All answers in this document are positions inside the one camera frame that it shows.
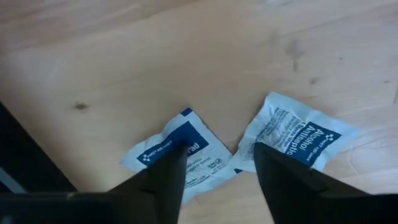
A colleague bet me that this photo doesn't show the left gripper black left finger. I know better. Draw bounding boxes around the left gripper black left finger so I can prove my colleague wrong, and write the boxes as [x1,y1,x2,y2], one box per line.
[0,141,189,224]

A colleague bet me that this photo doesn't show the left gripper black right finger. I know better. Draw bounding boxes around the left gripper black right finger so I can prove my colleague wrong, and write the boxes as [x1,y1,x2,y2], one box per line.
[253,142,398,224]

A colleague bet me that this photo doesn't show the square alcohol pad packet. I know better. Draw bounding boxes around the square alcohol pad packet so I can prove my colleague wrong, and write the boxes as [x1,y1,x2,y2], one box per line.
[119,107,239,206]
[229,91,359,174]

